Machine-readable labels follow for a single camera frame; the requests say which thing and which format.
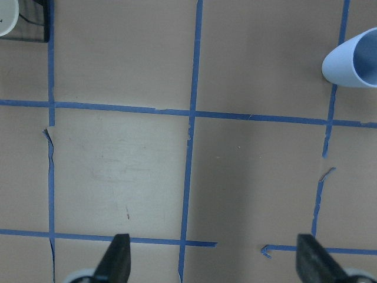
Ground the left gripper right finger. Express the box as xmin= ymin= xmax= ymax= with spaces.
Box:
xmin=296 ymin=234 xmax=353 ymax=283

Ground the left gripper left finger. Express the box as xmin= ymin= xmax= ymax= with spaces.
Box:
xmin=92 ymin=234 xmax=131 ymax=283

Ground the black wire mug rack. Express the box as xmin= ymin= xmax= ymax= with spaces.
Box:
xmin=15 ymin=0 xmax=54 ymax=43

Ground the light blue cup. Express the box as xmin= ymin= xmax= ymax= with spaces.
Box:
xmin=322 ymin=28 xmax=376 ymax=88

